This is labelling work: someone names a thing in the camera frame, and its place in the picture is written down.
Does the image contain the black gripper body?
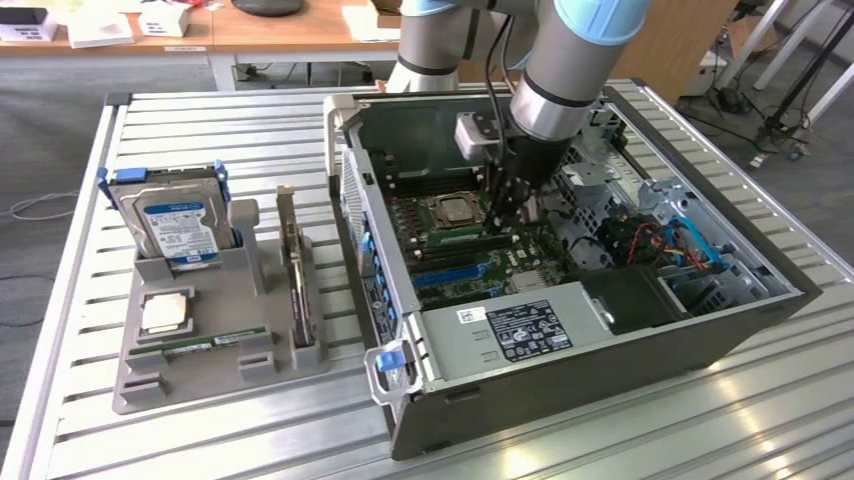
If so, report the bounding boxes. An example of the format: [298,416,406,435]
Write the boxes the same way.
[500,130,576,189]

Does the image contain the silver CPU chip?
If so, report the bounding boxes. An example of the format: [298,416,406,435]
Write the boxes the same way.
[137,291,193,335]
[436,199,479,224]

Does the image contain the green motherboard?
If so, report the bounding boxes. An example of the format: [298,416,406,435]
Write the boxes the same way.
[370,163,583,312]

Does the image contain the CPU in motherboard socket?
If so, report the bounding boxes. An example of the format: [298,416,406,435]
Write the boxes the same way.
[422,192,489,235]

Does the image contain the silver chipset heatsink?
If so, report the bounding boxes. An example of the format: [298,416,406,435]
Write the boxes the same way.
[509,272,549,296]

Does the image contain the blue expansion slot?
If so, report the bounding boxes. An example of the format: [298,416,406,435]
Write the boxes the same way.
[409,262,487,289]

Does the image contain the wooden cabinet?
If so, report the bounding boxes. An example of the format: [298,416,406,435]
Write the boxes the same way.
[601,0,740,107]

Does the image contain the white machine cabinet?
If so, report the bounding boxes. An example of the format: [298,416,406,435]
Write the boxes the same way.
[680,47,733,99]

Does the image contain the grey power supply unit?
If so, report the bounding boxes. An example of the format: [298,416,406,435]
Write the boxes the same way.
[404,282,616,395]

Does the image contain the black floor device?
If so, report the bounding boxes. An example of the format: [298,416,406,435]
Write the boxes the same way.
[704,85,745,115]

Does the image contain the graphics card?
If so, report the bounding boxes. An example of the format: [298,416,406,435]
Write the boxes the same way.
[273,183,318,350]

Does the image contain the white paper stack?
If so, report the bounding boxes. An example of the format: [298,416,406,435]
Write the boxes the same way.
[341,8,402,44]

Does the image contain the black PC case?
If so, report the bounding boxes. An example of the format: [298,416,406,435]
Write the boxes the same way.
[321,78,823,462]

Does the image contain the black wheeled stand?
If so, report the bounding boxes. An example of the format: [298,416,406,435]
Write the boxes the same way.
[747,27,854,170]

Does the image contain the wooden desk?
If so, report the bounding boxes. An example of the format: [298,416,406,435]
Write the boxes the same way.
[0,0,214,59]
[206,0,589,92]

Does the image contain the white metal table leg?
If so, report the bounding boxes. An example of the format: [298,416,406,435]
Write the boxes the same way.
[803,69,854,132]
[752,0,828,92]

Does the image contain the grey parts rack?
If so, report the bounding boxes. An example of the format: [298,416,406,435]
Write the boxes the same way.
[110,196,334,416]

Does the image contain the dark round object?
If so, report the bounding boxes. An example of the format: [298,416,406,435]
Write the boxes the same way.
[230,0,309,18]

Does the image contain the white carton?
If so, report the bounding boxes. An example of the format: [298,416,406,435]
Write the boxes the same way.
[136,5,189,38]

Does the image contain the white booklet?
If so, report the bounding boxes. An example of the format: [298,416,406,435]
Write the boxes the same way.
[65,12,136,50]

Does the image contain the white box with black top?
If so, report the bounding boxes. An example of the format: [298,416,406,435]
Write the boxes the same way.
[0,5,60,44]

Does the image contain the red orange wire bundle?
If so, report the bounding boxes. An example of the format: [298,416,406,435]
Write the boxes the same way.
[629,219,672,264]

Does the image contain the black camera cable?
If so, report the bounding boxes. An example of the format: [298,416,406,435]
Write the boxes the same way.
[483,9,516,151]

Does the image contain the blue disk wire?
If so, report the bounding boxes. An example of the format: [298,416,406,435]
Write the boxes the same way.
[665,215,732,274]

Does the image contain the hard disk with blue bracket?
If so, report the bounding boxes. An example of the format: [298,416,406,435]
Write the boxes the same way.
[94,158,233,274]

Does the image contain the white floor cable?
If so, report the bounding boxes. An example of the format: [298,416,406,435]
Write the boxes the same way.
[9,193,82,222]

